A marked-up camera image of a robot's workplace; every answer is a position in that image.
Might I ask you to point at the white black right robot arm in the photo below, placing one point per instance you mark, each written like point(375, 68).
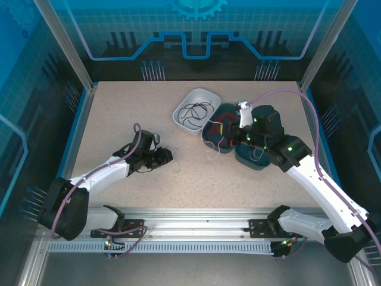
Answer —
point(321, 190)

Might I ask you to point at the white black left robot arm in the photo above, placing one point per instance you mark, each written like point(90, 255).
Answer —
point(104, 175)

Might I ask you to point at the white plastic tray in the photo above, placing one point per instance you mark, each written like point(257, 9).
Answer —
point(184, 128)

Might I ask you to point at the black connector block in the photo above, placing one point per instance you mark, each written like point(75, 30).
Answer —
point(281, 251)
point(114, 246)

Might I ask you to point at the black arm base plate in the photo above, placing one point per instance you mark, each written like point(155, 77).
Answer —
point(135, 223)
point(255, 229)

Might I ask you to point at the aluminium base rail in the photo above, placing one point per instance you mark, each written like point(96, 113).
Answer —
point(193, 222)

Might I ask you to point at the aluminium frame post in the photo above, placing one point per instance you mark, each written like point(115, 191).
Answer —
point(67, 44)
point(326, 44)

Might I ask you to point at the aluminium floor frame rail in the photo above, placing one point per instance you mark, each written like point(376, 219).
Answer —
point(365, 281)
point(34, 268)

